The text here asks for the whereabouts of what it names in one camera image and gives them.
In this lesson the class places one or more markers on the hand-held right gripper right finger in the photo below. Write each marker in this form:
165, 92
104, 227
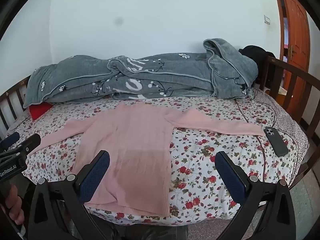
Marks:
230, 180

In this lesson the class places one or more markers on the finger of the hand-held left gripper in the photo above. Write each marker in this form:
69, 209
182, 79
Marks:
31, 140
10, 138

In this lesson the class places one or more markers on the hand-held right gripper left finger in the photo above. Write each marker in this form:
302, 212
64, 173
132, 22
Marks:
96, 177

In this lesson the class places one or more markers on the pink knit sweater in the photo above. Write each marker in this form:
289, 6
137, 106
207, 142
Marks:
130, 142

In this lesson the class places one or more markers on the person's left hand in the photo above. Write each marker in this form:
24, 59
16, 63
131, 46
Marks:
12, 207

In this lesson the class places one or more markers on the red pillow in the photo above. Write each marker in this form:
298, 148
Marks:
40, 110

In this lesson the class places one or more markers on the floral bed mattress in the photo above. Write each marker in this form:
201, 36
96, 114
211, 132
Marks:
200, 155

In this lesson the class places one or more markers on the smartphone in dark case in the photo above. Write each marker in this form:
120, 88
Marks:
276, 142

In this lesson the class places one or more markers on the person's dark pants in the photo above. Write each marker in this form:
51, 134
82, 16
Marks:
140, 232

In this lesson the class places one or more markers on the grey printed quilt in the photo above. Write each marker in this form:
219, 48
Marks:
150, 80

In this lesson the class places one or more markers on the black garment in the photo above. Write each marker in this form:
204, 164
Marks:
255, 52

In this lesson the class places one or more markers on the curved wooden bed footboard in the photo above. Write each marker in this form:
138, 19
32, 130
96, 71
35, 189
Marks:
295, 66

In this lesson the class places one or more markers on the orange wooden door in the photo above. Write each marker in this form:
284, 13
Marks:
295, 30

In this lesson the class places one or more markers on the white wall switch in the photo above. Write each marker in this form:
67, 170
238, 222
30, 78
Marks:
267, 20

